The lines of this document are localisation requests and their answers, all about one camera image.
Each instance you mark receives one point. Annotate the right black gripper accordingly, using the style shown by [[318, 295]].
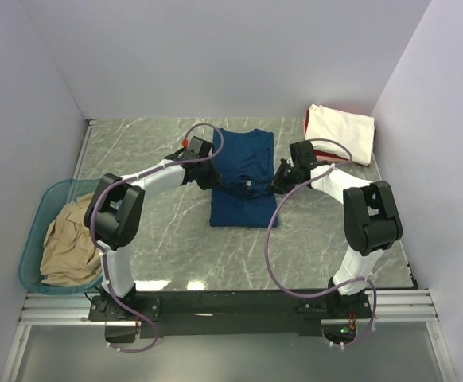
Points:
[[281, 181]]

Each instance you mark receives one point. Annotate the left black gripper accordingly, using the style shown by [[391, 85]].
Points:
[[212, 181]]

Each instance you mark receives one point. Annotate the blue t shirt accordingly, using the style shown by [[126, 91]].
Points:
[[244, 198]]

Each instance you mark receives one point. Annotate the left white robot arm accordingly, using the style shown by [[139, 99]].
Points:
[[114, 214]]

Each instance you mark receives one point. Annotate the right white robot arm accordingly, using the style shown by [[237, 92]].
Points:
[[371, 220]]

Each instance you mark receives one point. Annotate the folded red t shirt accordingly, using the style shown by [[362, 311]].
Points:
[[329, 157]]

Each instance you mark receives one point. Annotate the folded pink t shirt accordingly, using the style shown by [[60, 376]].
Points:
[[306, 122]]

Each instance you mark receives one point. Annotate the folded white t shirt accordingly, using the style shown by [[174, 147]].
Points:
[[353, 131]]

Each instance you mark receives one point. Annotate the teal plastic bin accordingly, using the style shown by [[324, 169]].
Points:
[[53, 200]]

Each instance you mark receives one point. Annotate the beige t shirt in bin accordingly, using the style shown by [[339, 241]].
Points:
[[70, 258]]

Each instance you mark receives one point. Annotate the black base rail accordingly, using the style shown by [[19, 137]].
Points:
[[206, 312]]

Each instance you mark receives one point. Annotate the aluminium frame rail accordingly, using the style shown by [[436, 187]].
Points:
[[41, 310]]

